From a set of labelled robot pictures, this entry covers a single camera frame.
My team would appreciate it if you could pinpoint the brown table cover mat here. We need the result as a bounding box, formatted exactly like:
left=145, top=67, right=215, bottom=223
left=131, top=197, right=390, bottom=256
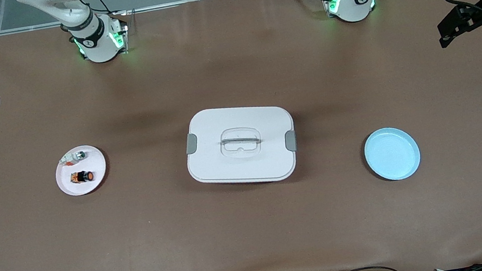
left=0, top=0, right=482, bottom=271

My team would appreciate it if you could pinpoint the silver small part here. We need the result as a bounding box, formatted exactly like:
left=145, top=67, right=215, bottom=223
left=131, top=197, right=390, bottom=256
left=59, top=150, right=88, bottom=168

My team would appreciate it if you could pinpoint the light blue round plate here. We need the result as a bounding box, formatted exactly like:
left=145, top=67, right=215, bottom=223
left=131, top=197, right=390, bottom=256
left=361, top=123, right=424, bottom=185

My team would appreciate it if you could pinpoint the white lidded storage box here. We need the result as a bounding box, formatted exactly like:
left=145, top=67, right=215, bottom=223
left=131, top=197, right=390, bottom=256
left=180, top=96, right=303, bottom=194

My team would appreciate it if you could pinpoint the orange push button switch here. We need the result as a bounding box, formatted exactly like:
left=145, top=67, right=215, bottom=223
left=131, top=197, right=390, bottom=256
left=69, top=169, right=95, bottom=186

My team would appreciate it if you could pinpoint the pink round plate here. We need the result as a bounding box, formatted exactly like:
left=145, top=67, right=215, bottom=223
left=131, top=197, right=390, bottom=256
left=52, top=142, right=111, bottom=199

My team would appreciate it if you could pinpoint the black right arm base cable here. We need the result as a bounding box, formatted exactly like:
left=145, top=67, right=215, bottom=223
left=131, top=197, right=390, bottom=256
left=75, top=0, right=128, bottom=24

